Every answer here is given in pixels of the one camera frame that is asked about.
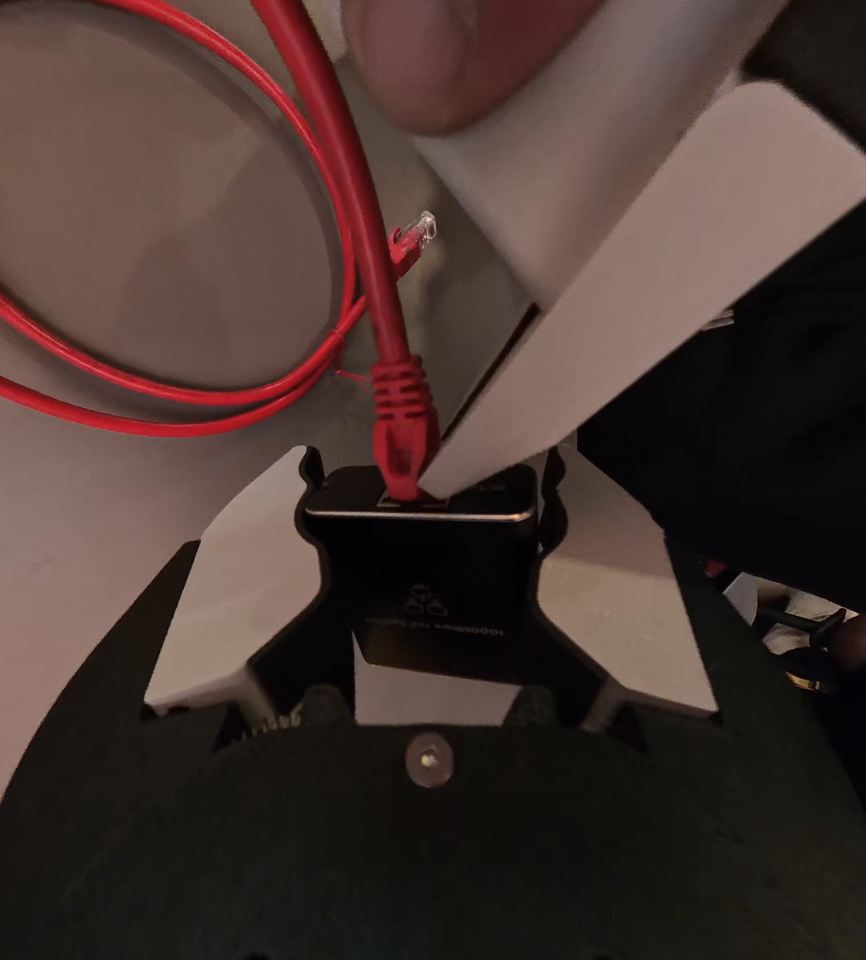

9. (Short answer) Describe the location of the red ethernet cable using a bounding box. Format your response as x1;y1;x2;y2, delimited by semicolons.
0;0;441;502

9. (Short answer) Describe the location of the black ethernet adapter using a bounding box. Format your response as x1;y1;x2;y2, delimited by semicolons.
304;463;540;685

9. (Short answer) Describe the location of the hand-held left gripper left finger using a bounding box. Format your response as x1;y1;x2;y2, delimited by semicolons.
144;444;359;725

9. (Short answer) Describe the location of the person's right hand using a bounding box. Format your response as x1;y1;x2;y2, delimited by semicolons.
343;0;606;138

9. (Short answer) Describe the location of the red twist tie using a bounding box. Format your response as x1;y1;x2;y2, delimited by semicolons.
331;330;374;387

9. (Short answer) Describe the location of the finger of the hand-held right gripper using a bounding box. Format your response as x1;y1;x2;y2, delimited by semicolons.
410;0;792;310
420;79;866;501

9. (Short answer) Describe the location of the dark cloth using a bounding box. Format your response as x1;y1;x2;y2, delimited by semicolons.
575;150;866;751

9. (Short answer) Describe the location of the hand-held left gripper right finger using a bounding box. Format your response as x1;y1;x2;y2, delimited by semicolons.
504;442;720;732

